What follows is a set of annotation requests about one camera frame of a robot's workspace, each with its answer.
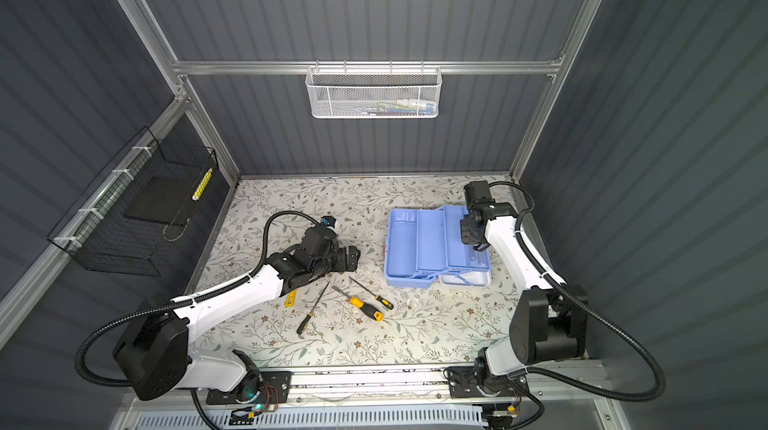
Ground yellow pipe wrench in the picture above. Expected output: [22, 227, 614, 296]
[284, 290, 297, 308]

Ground yellow black handled screwdriver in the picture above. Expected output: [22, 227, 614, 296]
[332, 285, 383, 322]

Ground slim yellow black screwdriver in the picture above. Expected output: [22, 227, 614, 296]
[349, 277, 394, 310]

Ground white blue tool box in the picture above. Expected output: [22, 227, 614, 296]
[384, 205, 492, 289]

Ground thin black screwdriver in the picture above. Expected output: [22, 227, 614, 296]
[296, 283, 330, 336]

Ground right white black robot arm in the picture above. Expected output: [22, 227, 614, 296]
[443, 180, 587, 398]

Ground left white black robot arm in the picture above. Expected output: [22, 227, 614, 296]
[113, 225, 361, 403]

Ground floral table mat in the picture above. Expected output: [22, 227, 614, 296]
[195, 175, 518, 367]

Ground pens in white basket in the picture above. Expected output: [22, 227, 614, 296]
[352, 100, 438, 118]

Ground black pad in basket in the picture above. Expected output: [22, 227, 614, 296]
[123, 177, 200, 226]

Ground right black corrugated cable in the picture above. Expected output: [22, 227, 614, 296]
[485, 180, 667, 402]

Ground black corrugated cable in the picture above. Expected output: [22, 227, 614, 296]
[74, 209, 322, 430]
[485, 180, 667, 402]

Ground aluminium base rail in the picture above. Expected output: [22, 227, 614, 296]
[120, 360, 613, 411]

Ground white wire mesh basket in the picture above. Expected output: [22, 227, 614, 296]
[305, 68, 443, 119]

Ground black wire basket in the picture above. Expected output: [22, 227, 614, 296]
[48, 127, 218, 277]

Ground left black corrugated cable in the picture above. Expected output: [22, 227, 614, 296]
[74, 209, 322, 430]

